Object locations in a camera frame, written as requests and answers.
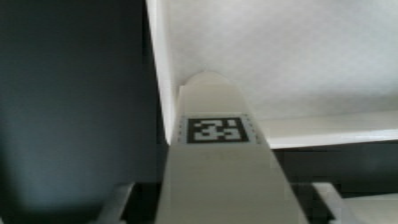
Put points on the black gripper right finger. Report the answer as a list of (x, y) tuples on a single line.
[(311, 195)]

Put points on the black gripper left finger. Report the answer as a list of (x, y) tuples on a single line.
[(129, 204)]

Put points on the white desk leg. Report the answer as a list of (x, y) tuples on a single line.
[(224, 183)]

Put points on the white desk tabletop tray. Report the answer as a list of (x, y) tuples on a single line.
[(305, 53)]

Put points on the white L-shaped obstacle wall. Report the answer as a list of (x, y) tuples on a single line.
[(375, 208)]

